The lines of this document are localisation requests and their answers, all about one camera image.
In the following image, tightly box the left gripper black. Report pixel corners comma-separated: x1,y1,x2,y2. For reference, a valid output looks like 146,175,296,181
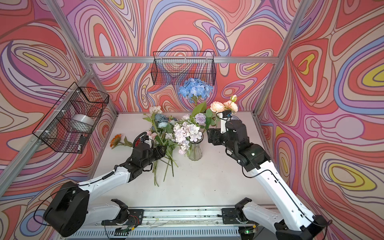
140,145,168,170

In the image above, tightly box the orange artificial daisy flower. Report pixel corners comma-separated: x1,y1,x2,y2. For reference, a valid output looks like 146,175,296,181
110,134,133,149

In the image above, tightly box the cream pink rose stem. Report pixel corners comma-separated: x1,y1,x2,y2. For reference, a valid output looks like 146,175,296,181
205,95,239,130

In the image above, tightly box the purple allium flower stem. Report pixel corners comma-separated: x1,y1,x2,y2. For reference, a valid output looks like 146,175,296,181
194,113,206,125

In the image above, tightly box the clear glass vase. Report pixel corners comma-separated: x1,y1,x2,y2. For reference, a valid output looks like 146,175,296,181
188,138,204,161

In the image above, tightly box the pale pink hydrangea bunch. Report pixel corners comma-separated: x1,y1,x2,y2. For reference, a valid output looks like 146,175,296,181
173,114,204,155

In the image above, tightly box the blue hydrangea stem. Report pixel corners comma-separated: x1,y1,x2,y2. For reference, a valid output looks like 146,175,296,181
179,78,214,107

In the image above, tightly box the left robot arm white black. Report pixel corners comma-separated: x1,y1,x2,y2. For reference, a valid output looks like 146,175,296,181
43,132,167,237

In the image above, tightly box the lilac white flower bunch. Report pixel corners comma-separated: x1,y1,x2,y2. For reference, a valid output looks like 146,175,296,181
143,106,178,187

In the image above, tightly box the teal hydrangea stem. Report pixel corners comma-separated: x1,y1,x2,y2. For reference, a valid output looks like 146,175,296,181
155,114,178,129

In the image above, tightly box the small black device in basket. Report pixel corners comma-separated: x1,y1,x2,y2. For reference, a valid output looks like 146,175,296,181
77,135,87,153

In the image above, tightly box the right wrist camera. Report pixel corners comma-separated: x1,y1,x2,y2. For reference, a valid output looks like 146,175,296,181
221,110,232,119

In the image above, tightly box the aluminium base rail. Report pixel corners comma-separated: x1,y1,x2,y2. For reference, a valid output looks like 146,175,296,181
86,205,307,239

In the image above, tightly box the black wire basket left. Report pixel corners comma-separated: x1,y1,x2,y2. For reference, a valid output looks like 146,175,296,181
32,83,110,154

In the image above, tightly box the black wire basket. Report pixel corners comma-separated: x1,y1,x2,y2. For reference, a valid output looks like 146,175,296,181
151,50,217,86
32,83,110,154

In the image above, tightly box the black wire basket back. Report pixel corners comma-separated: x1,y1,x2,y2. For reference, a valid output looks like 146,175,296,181
151,50,217,86

